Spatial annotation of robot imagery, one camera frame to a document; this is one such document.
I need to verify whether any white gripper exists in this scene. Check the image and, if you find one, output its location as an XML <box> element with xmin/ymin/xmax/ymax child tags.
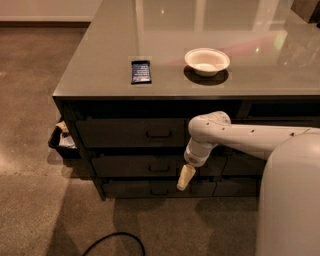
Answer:
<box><xmin>177</xmin><ymin>138</ymin><xmax>216</xmax><ymax>191</ymax></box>

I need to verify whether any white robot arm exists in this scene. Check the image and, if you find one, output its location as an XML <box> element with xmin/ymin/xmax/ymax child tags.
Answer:
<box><xmin>177</xmin><ymin>111</ymin><xmax>320</xmax><ymax>256</ymax></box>

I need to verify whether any dark grey drawer cabinet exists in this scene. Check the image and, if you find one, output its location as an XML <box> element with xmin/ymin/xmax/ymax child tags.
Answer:
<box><xmin>53</xmin><ymin>0</ymin><xmax>320</xmax><ymax>198</ymax></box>

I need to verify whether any white paper bowl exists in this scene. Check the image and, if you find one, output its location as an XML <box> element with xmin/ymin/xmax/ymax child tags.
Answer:
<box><xmin>184</xmin><ymin>48</ymin><xmax>230</xmax><ymax>77</ymax></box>

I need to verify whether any black bin with trash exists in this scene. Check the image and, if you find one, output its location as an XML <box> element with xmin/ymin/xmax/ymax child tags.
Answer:
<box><xmin>48</xmin><ymin>120</ymin><xmax>80</xmax><ymax>159</ymax></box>

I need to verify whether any black floor cable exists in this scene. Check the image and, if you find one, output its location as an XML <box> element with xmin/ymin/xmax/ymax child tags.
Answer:
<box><xmin>81</xmin><ymin>231</ymin><xmax>147</xmax><ymax>256</ymax></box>

